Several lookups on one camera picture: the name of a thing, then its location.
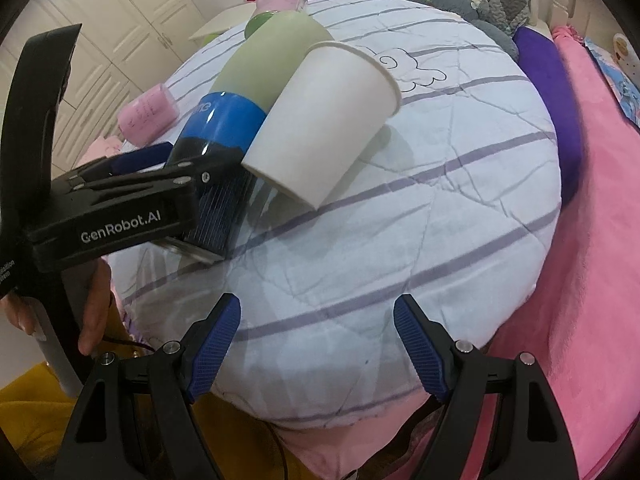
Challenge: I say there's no pink bed blanket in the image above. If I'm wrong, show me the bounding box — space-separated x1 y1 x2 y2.
389 24 640 480

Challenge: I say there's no dog plush toy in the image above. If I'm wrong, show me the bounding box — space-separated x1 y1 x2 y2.
613 34 640 86

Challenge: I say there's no white paper cup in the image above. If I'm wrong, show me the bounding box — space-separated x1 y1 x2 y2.
242 41 401 209

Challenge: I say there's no white nightstand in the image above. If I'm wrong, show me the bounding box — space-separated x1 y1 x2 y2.
189 2 255 44

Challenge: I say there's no blue cartoon pillow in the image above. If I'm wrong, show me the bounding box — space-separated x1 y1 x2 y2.
584 38 639 127

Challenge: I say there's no white striped folded quilt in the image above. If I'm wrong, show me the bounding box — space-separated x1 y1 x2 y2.
108 0 561 428

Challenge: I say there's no green pink patterned cup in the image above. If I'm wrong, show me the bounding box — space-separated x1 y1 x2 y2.
244 0 308 39

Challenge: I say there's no cream wardrobe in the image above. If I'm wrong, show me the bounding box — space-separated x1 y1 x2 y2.
1 0 205 176

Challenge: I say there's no blue black metal can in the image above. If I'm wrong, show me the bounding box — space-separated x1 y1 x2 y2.
164 91 269 261

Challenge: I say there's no person left hand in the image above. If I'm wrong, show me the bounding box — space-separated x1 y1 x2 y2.
1 259 112 356

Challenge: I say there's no plain green cup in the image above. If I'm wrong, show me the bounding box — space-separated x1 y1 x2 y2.
210 11 333 113

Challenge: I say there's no purple pillow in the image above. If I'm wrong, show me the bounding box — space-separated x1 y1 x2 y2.
514 27 584 206

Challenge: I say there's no yellow garment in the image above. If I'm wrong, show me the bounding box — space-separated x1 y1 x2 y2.
1 362 76 479

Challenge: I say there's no pink folded blanket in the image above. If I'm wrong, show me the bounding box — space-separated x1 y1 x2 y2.
76 136 122 167

